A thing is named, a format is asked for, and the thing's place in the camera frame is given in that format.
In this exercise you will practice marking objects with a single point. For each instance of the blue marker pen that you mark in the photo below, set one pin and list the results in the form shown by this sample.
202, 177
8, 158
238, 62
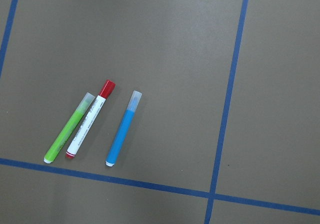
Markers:
123, 129

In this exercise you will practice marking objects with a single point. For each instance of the brown paper table cover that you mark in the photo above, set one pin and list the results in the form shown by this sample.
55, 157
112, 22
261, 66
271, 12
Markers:
227, 130

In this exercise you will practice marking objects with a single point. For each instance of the green highlighter pen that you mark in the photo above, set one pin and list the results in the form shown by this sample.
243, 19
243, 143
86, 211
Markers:
68, 129

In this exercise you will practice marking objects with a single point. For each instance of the red capped white marker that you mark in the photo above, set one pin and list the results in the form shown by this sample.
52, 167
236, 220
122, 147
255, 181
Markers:
91, 116

